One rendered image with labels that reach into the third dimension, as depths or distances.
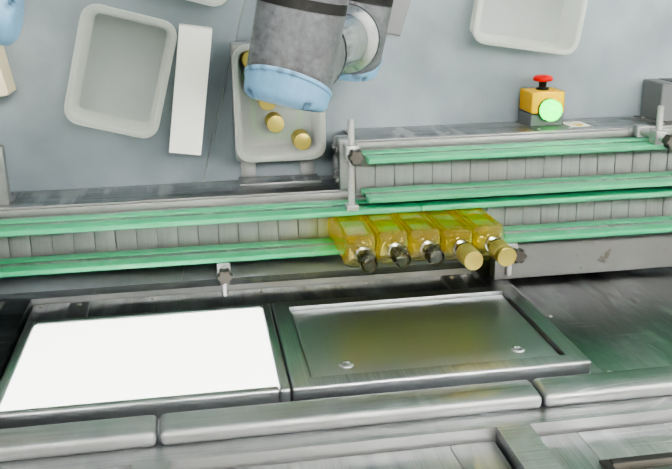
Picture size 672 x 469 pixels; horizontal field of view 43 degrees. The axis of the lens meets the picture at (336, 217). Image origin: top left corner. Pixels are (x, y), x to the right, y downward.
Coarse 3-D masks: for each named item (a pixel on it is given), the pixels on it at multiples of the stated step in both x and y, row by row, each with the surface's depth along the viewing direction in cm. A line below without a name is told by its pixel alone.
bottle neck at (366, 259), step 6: (360, 252) 142; (366, 252) 141; (360, 258) 141; (366, 258) 140; (372, 258) 140; (360, 264) 140; (366, 264) 143; (372, 264) 141; (366, 270) 140; (372, 270) 140
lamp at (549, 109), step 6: (546, 102) 169; (552, 102) 168; (558, 102) 169; (540, 108) 170; (546, 108) 168; (552, 108) 168; (558, 108) 169; (540, 114) 170; (546, 114) 169; (552, 114) 169; (558, 114) 169; (546, 120) 171; (552, 120) 170
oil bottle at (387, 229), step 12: (372, 216) 156; (384, 216) 156; (372, 228) 150; (384, 228) 149; (396, 228) 149; (384, 240) 145; (396, 240) 145; (408, 240) 146; (384, 252) 145; (408, 252) 147
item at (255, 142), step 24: (240, 48) 156; (240, 72) 164; (240, 96) 162; (240, 120) 160; (264, 120) 168; (288, 120) 169; (312, 120) 168; (240, 144) 161; (264, 144) 169; (288, 144) 170; (312, 144) 169
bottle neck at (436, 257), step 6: (426, 246) 144; (432, 246) 143; (426, 252) 143; (432, 252) 141; (438, 252) 141; (426, 258) 143; (432, 258) 144; (438, 258) 143; (444, 258) 142; (432, 264) 142; (438, 264) 142
